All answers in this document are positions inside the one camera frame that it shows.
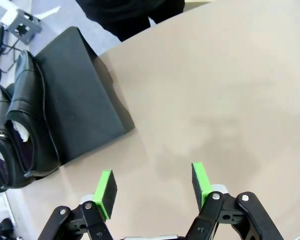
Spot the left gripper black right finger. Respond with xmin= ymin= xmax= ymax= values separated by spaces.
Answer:
xmin=184 ymin=162 xmax=284 ymax=240

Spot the white paper sheet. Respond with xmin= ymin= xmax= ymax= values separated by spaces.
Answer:
xmin=31 ymin=5 xmax=62 ymax=21

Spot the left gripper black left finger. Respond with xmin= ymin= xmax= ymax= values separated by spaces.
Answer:
xmin=37 ymin=169 xmax=118 ymax=240

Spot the white air purifier appliance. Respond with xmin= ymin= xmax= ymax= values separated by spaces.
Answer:
xmin=0 ymin=3 xmax=18 ymax=26

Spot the black metal shoe stand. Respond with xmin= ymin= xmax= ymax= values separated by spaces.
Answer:
xmin=34 ymin=26 xmax=136 ymax=163

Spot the person in black jacket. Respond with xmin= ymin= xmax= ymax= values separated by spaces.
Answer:
xmin=76 ymin=0 xmax=186 ymax=43

